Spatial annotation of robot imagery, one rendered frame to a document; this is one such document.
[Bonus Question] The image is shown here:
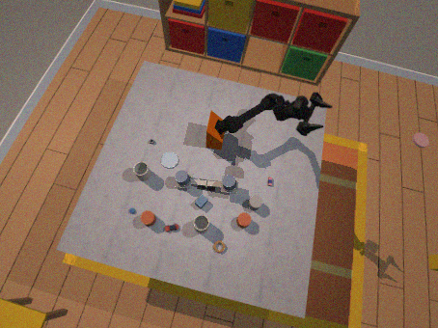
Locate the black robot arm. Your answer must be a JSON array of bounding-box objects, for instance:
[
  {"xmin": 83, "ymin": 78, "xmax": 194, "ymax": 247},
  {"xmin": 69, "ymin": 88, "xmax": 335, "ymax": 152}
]
[{"xmin": 215, "ymin": 93, "xmax": 309, "ymax": 134}]

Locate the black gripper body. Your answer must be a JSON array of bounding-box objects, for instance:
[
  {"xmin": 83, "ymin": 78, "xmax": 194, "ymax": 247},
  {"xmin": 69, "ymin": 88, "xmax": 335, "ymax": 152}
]
[{"xmin": 292, "ymin": 93, "xmax": 323, "ymax": 136}]

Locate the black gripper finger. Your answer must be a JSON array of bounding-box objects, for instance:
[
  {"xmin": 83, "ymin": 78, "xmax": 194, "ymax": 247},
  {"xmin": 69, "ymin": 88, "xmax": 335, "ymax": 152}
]
[
  {"xmin": 302, "ymin": 122, "xmax": 323, "ymax": 133},
  {"xmin": 315, "ymin": 96, "xmax": 333, "ymax": 108}
]

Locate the red toy car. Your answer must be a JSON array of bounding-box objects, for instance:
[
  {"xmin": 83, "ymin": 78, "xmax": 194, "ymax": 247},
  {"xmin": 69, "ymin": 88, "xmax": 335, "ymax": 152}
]
[{"xmin": 165, "ymin": 224, "xmax": 178, "ymax": 232}]

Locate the reddish-brown cylinder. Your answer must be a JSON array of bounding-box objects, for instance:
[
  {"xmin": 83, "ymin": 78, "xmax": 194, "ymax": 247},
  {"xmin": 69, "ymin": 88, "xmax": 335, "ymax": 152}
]
[
  {"xmin": 236, "ymin": 212, "xmax": 252, "ymax": 229},
  {"xmin": 141, "ymin": 211, "xmax": 155, "ymax": 226}
]

